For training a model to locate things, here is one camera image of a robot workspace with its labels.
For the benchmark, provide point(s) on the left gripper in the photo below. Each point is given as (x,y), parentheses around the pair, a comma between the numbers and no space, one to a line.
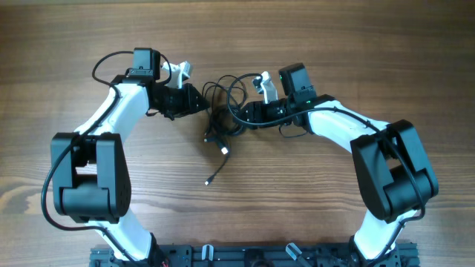
(188,106)

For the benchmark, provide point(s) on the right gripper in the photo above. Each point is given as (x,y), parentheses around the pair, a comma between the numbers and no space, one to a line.
(254,107)

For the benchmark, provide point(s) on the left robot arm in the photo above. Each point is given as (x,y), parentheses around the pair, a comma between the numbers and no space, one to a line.
(88,186)

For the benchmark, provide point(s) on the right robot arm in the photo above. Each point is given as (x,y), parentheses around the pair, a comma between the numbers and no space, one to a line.
(395,177)

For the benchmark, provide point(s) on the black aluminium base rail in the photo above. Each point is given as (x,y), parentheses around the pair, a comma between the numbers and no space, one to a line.
(325,254)

